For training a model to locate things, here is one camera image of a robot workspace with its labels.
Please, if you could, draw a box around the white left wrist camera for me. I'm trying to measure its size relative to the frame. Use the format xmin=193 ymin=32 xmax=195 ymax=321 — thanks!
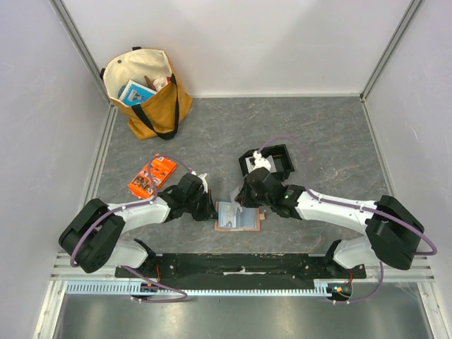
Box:
xmin=191 ymin=171 xmax=208 ymax=193

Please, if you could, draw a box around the slotted cable duct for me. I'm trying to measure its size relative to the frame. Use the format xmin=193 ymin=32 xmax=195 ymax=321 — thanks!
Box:
xmin=66 ymin=280 xmax=350 ymax=297

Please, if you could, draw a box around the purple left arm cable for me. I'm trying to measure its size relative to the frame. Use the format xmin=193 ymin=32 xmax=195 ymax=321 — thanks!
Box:
xmin=69 ymin=154 xmax=197 ymax=304

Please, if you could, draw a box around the white card stack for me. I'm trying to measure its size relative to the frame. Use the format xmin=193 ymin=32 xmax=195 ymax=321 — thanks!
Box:
xmin=245 ymin=156 xmax=255 ymax=173

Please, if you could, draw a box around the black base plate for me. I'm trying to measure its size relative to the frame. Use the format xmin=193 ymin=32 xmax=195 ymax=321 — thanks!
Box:
xmin=136 ymin=253 xmax=367 ymax=290

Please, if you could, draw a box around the black plastic bin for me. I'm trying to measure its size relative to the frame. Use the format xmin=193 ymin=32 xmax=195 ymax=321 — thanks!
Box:
xmin=239 ymin=144 xmax=295 ymax=182

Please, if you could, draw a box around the blue white book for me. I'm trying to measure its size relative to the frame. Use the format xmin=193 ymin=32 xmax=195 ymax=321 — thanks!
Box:
xmin=119 ymin=80 xmax=157 ymax=107

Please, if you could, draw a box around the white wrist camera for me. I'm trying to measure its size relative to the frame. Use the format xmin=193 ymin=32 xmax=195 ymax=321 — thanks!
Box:
xmin=251 ymin=150 xmax=271 ymax=172
xmin=191 ymin=171 xmax=208 ymax=193

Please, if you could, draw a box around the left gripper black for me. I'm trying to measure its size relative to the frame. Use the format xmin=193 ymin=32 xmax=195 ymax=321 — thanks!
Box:
xmin=184 ymin=189 xmax=220 ymax=221

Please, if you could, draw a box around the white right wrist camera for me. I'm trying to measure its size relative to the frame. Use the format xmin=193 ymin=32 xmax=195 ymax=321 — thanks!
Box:
xmin=251 ymin=150 xmax=271 ymax=172

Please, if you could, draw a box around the brown item in bag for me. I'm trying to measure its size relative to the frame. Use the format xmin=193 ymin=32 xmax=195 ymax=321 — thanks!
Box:
xmin=144 ymin=76 xmax=156 ymax=91

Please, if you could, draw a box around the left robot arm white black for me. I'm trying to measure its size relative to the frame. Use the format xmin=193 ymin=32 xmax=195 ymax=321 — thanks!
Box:
xmin=59 ymin=172 xmax=218 ymax=278

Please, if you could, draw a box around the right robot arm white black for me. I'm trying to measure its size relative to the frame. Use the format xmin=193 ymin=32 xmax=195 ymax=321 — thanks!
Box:
xmin=234 ymin=167 xmax=424 ymax=278

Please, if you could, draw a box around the orange product box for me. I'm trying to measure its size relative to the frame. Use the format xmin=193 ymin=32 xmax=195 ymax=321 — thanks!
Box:
xmin=128 ymin=153 xmax=177 ymax=199

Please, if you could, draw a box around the mustard canvas tote bag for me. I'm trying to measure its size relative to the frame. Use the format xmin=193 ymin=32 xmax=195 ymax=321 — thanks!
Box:
xmin=100 ymin=47 xmax=192 ymax=140

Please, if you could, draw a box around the brown leather card holder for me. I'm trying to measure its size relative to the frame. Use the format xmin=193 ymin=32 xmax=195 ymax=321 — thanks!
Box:
xmin=214 ymin=201 xmax=266 ymax=232

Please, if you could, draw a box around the silver credit card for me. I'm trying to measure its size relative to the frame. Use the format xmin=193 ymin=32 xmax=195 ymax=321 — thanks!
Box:
xmin=218 ymin=201 xmax=237 ymax=229

